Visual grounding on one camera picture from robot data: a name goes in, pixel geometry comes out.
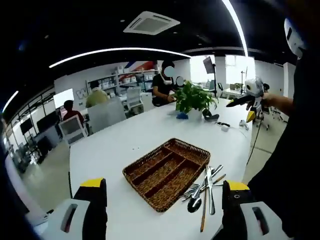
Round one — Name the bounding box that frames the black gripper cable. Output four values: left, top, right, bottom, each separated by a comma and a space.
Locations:
246, 104, 264, 166

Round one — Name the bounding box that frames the ceiling light strip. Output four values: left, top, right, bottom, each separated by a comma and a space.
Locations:
48, 47, 193, 69
221, 0, 250, 59
1, 90, 20, 114

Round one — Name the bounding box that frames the person's dark clothing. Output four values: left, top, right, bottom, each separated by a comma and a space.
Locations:
246, 44, 320, 240

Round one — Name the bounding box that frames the bright wall screen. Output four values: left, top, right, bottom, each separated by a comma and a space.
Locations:
53, 88, 75, 109

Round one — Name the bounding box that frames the white mesh office chair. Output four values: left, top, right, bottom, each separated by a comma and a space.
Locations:
58, 115, 89, 145
125, 86, 145, 112

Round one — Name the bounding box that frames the frosted desk partition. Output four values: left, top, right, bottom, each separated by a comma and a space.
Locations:
87, 97, 127, 134

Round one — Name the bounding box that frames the monitor on black stand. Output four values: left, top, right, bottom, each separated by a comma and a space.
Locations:
202, 56, 218, 98

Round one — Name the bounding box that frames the black oblong case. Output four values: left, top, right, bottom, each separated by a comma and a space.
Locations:
201, 108, 220, 123

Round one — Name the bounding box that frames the black tripod stand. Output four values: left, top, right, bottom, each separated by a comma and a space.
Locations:
239, 66, 249, 88

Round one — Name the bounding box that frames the ceiling air conditioner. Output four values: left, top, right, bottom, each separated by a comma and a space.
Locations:
122, 10, 181, 37

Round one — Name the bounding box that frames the green potted plant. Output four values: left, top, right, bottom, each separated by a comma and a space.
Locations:
173, 80, 220, 120

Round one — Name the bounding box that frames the person's right hand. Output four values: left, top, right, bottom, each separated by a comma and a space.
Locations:
259, 91, 276, 110

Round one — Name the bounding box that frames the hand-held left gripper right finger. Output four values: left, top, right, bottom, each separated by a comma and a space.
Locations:
211, 179, 291, 240

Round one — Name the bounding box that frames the brown wicker storage tray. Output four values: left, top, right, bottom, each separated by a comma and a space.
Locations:
121, 137, 212, 213

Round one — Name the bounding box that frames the black desk monitor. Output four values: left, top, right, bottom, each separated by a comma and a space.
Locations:
19, 118, 34, 135
36, 111, 60, 131

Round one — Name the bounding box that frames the white storage shelf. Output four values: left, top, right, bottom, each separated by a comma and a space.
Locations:
86, 67, 161, 94

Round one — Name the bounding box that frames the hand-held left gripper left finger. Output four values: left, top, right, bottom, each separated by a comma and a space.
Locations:
39, 177, 109, 240

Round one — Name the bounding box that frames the white chest device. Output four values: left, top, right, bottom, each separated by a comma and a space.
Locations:
283, 16, 308, 58

